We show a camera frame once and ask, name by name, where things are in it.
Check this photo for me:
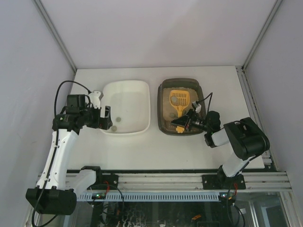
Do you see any dark brown litter box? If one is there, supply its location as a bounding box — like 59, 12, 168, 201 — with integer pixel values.
157, 78, 204, 136

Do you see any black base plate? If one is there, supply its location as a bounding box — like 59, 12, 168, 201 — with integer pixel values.
202, 174, 246, 190
87, 173, 119, 190

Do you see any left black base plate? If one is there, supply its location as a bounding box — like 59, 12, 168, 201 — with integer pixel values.
87, 173, 119, 190

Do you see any aluminium front rail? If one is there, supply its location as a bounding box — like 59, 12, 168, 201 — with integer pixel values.
34, 171, 292, 192

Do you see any white plastic tray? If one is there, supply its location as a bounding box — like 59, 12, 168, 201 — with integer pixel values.
101, 80, 151, 136

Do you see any grey slotted cable duct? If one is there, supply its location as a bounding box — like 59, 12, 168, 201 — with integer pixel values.
77, 192, 220, 202

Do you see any yellow litter scoop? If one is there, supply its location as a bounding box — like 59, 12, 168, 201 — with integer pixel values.
169, 90, 190, 118

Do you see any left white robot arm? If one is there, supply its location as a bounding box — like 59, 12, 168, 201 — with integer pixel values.
26, 91, 112, 215

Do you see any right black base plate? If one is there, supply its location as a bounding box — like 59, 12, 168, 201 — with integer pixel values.
202, 174, 246, 190

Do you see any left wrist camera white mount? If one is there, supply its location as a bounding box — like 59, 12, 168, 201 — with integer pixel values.
88, 90, 104, 109

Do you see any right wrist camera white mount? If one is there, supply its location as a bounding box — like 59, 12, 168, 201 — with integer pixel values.
192, 101, 202, 114

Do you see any right aluminium side rail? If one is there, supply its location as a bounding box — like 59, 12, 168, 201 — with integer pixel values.
235, 66, 277, 172

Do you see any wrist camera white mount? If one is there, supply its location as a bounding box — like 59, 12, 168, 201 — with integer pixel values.
192, 101, 202, 114
88, 90, 104, 109

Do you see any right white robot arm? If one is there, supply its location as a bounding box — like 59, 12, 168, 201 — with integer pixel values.
171, 109, 270, 179

